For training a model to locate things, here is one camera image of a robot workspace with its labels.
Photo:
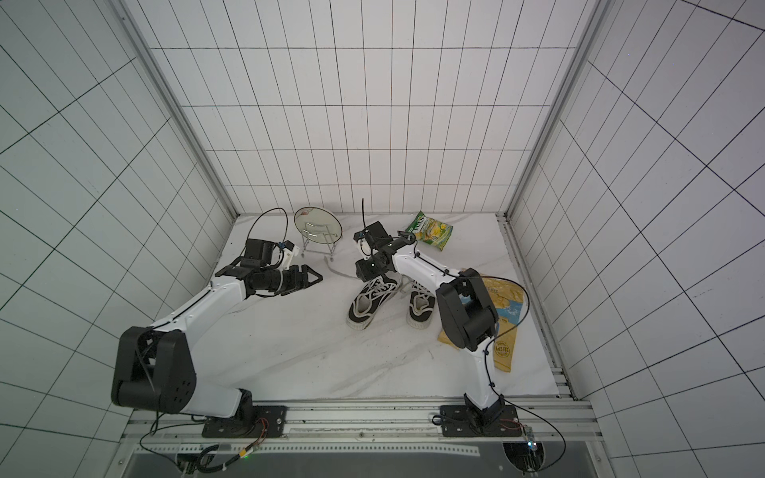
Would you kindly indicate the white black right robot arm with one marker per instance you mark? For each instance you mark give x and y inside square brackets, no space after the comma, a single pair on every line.
[409,262]

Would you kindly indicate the green spring tea snack bag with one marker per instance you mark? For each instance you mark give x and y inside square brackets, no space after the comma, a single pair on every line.
[430,231]

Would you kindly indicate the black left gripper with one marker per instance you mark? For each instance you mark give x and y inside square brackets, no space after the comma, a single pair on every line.
[303,283]

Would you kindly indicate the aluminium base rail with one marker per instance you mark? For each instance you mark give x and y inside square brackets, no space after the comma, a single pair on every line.
[543,419]

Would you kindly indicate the round mirror on wire stand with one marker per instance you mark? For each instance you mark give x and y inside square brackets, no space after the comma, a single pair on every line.
[317,225]

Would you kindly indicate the black white sneaker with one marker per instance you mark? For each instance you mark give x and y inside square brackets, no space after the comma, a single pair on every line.
[422,305]
[371,298]

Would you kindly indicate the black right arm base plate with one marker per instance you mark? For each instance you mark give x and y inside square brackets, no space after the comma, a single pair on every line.
[499,420]

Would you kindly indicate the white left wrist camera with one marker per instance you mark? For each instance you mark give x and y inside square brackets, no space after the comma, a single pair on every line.
[287,252]

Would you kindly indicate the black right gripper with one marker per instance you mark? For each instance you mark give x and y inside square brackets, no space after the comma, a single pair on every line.
[391,243]

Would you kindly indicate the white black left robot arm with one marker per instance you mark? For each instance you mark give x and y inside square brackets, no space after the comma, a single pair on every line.
[154,367]

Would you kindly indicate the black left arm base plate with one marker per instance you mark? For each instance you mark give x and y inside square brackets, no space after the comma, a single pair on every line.
[253,422]

